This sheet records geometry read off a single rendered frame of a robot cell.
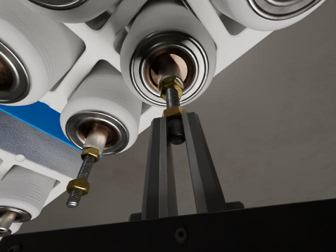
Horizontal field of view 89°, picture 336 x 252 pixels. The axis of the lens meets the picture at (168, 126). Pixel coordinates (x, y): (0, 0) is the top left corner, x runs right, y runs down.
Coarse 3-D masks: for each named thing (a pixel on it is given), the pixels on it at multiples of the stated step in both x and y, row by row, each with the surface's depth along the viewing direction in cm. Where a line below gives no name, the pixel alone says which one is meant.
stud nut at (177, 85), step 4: (164, 80) 14; (168, 80) 13; (172, 80) 13; (176, 80) 14; (164, 84) 13; (168, 84) 13; (172, 84) 13; (176, 84) 13; (180, 84) 14; (160, 88) 14; (164, 88) 13; (176, 88) 13; (180, 88) 13; (160, 92) 14; (164, 92) 14; (180, 92) 14; (160, 96) 14; (164, 96) 14; (180, 96) 14
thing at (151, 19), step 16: (160, 0) 21; (176, 0) 22; (144, 16) 15; (160, 16) 14; (176, 16) 14; (192, 16) 15; (128, 32) 15; (144, 32) 14; (192, 32) 14; (208, 32) 15; (128, 48) 15; (208, 48) 15; (128, 64) 16; (128, 80) 17; (208, 80) 17
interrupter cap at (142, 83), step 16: (160, 32) 14; (176, 32) 14; (144, 48) 15; (160, 48) 15; (176, 48) 15; (192, 48) 15; (144, 64) 16; (160, 64) 16; (192, 64) 16; (208, 64) 16; (144, 80) 17; (192, 80) 17; (144, 96) 18; (192, 96) 18
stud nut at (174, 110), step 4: (168, 108) 11; (172, 108) 11; (176, 108) 10; (180, 108) 11; (164, 112) 11; (168, 112) 10; (172, 112) 10; (176, 112) 10; (180, 112) 10; (184, 112) 11; (168, 116) 10; (172, 116) 10; (176, 116) 10; (180, 116) 10; (168, 120) 10
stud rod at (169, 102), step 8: (168, 88) 13; (168, 96) 13; (176, 96) 13; (168, 104) 12; (176, 104) 12; (176, 120) 10; (168, 128) 10; (176, 128) 10; (176, 136) 10; (184, 136) 10; (176, 144) 10
